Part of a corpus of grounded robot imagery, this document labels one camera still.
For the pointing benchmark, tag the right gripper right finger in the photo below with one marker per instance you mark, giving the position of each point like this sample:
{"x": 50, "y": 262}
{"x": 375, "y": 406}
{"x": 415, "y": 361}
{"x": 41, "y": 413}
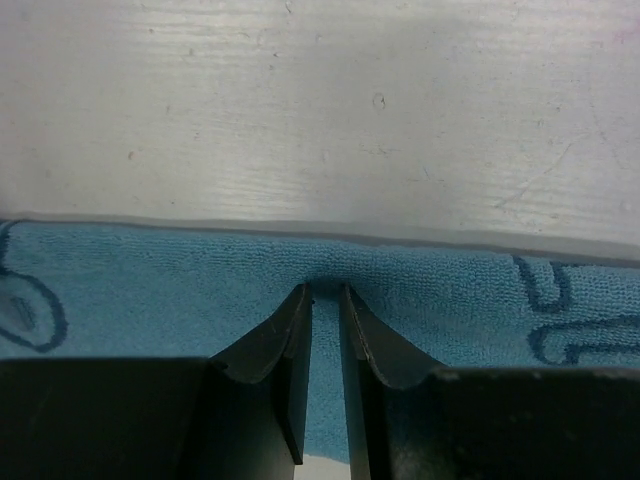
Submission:
{"x": 410, "y": 416}

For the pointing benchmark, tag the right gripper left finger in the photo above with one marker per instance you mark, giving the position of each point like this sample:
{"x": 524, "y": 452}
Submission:
{"x": 240, "y": 414}

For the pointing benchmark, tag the light blue towel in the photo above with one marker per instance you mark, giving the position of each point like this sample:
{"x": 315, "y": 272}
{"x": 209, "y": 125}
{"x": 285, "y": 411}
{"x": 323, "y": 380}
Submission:
{"x": 97, "y": 290}

